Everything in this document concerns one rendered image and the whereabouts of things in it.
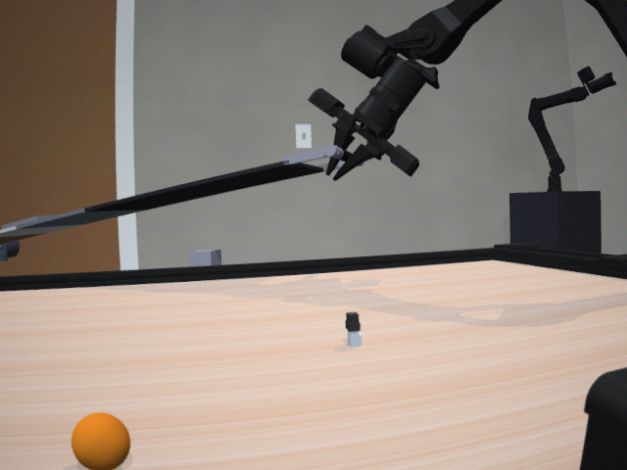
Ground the orange ball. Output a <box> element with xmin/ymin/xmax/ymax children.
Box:
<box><xmin>72</xmin><ymin>412</ymin><xmax>130</xmax><ymax>470</ymax></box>

